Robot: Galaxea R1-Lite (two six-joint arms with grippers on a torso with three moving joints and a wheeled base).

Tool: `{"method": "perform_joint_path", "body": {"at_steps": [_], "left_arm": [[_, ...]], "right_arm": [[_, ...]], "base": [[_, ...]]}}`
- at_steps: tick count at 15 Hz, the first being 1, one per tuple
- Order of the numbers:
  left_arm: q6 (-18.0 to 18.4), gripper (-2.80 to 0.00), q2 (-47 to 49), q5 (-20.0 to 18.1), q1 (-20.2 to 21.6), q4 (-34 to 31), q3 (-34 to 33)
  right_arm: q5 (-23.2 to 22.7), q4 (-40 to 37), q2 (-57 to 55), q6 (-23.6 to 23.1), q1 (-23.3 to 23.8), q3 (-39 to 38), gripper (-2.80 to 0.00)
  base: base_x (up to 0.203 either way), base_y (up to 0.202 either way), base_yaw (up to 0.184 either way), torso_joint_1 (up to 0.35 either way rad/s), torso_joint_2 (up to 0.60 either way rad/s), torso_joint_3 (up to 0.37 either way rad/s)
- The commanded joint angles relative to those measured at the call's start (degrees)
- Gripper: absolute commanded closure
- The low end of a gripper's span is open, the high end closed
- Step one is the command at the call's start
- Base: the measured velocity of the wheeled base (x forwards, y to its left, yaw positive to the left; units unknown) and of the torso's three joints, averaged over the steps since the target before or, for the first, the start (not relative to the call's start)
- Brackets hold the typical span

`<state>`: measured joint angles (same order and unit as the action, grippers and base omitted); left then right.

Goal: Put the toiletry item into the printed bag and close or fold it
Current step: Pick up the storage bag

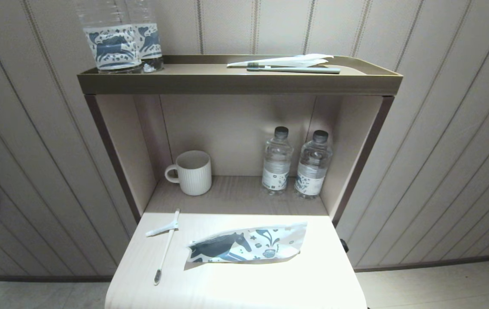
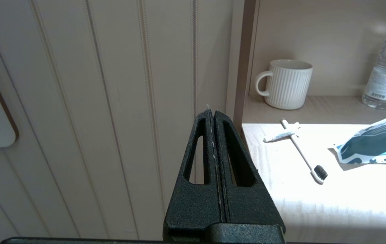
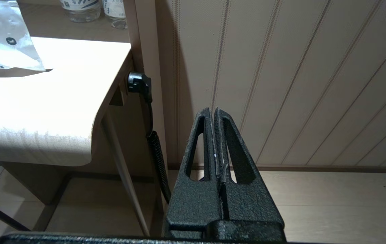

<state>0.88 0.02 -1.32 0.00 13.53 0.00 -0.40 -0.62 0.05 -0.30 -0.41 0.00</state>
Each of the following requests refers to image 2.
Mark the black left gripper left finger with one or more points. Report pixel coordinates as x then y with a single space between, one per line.
192 206

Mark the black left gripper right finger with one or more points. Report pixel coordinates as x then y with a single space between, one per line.
247 206

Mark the white toothbrush black bristles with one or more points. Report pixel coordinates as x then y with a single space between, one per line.
301 149

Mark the blue patterned zip pouch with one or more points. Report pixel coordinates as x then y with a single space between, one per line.
376 142

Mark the small white toothpaste tube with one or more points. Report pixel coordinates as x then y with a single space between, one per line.
281 135

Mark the white ribbed mug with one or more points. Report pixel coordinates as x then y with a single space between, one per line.
287 88

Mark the beige wooden shelf unit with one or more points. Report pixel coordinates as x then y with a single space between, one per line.
245 51

